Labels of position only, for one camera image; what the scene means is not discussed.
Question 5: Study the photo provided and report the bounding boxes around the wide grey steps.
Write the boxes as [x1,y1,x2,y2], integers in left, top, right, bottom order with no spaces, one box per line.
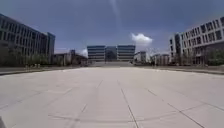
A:
[88,61,136,69]

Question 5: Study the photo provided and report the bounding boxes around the striped building with glass middle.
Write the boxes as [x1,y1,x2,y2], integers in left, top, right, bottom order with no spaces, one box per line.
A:
[86,44,137,63]

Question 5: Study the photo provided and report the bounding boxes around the pale concrete slab plaza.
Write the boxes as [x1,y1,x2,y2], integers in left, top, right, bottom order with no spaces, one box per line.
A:
[0,66,224,128]

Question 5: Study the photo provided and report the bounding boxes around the low dark building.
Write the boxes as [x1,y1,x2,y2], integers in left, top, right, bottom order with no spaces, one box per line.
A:
[53,49,88,67]

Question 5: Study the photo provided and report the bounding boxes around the low pale building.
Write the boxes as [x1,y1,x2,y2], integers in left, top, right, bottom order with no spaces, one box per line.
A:
[133,50,171,66]

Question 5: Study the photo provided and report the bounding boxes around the pale grid-fronted building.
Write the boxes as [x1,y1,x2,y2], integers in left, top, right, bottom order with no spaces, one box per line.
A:
[168,16,224,66]

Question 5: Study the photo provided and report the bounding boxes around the row of small trees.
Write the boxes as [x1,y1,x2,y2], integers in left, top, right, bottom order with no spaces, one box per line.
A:
[173,46,224,67]
[0,46,51,68]

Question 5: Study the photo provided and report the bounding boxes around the long grey office building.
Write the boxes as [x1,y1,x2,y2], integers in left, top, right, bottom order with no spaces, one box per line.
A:
[0,13,57,66]

